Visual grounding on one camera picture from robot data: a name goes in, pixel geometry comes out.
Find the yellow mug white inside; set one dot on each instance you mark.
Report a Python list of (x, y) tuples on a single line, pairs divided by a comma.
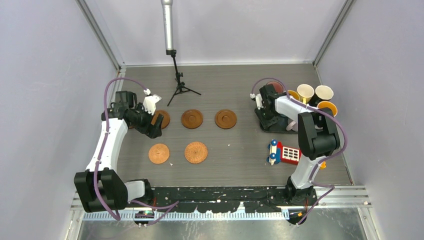
[(305, 92)]

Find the pink floral mug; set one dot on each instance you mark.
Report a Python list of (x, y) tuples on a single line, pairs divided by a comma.
[(277, 86)]

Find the toy block train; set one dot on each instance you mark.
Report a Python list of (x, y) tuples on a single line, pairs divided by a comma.
[(279, 153)]

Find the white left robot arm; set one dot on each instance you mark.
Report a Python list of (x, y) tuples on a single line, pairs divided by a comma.
[(99, 187)]

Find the blue mug yellow inside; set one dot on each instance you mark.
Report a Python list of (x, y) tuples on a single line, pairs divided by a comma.
[(294, 94)]

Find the smooth orange round coaster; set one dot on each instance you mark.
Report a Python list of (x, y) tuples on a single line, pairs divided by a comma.
[(159, 153)]

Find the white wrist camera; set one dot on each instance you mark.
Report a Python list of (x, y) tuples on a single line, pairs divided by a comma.
[(257, 98), (150, 101)]

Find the black plastic tray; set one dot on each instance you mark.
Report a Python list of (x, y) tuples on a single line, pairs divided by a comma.
[(272, 122)]

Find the dark wooden round coaster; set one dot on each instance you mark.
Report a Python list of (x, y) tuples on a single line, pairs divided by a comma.
[(192, 119)]

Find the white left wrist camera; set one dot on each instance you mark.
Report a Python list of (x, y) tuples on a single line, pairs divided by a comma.
[(150, 101)]

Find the woven rattan round coaster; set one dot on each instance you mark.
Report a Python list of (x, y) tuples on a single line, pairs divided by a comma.
[(196, 152)]

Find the lilac mug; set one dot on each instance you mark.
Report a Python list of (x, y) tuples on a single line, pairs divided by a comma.
[(292, 126)]

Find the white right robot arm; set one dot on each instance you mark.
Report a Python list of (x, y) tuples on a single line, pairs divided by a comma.
[(317, 132)]

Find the silver microphone on tripod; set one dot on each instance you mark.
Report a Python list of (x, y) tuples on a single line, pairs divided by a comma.
[(167, 7)]

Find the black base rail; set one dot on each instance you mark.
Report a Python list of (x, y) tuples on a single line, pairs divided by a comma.
[(254, 199)]

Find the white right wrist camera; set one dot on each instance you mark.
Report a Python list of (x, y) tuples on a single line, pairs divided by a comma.
[(257, 98)]

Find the white mug orange inside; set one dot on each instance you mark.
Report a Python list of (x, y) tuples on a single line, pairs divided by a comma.
[(327, 104)]

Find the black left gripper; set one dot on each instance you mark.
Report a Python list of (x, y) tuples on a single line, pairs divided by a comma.
[(152, 131)]

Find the brown wooden coaster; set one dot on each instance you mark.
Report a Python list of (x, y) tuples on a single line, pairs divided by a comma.
[(225, 119), (166, 118)]

